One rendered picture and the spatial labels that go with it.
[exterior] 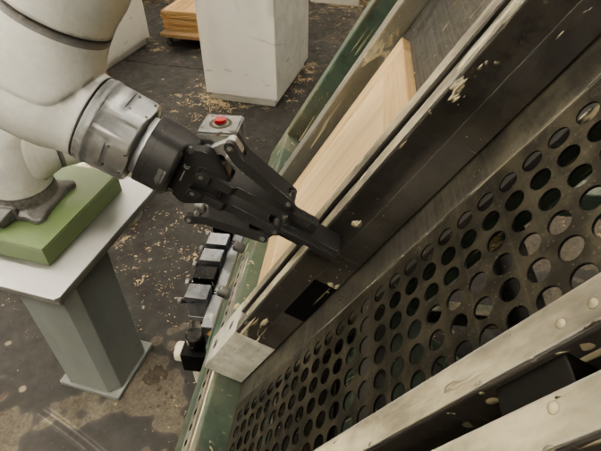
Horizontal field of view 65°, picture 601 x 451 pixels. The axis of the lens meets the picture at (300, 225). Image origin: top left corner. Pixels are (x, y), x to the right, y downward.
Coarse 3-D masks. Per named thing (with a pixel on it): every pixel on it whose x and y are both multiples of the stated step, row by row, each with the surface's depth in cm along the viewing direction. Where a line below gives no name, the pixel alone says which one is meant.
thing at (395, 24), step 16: (400, 0) 92; (416, 0) 89; (400, 16) 91; (416, 16) 91; (384, 32) 94; (400, 32) 93; (368, 48) 97; (384, 48) 96; (368, 64) 98; (352, 80) 101; (368, 80) 100; (336, 96) 104; (352, 96) 103; (336, 112) 106; (320, 128) 109; (304, 144) 113; (320, 144) 112; (288, 160) 121; (304, 160) 116; (288, 176) 120
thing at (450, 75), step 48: (528, 0) 37; (576, 0) 37; (480, 48) 40; (528, 48) 39; (576, 48) 39; (432, 96) 45; (480, 96) 43; (528, 96) 42; (384, 144) 51; (432, 144) 46; (480, 144) 46; (336, 192) 58; (384, 192) 51; (432, 192) 50; (384, 240) 55; (288, 288) 63; (336, 288) 62; (240, 336) 72
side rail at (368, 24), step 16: (384, 0) 112; (368, 16) 115; (384, 16) 114; (352, 32) 119; (368, 32) 117; (352, 48) 120; (336, 64) 124; (352, 64) 123; (320, 80) 130; (336, 80) 126; (320, 96) 130; (304, 112) 134; (320, 112) 133; (304, 128) 137
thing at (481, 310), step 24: (600, 192) 137; (504, 264) 128; (504, 288) 124; (432, 312) 189; (480, 312) 181; (528, 312) 114; (312, 384) 115; (336, 384) 86; (312, 408) 83; (336, 408) 83; (336, 432) 79
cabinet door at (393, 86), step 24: (408, 48) 83; (384, 72) 86; (408, 72) 75; (360, 96) 93; (384, 96) 79; (408, 96) 68; (360, 120) 86; (384, 120) 72; (336, 144) 93; (360, 144) 78; (312, 168) 101; (336, 168) 85; (312, 192) 92; (264, 264) 99
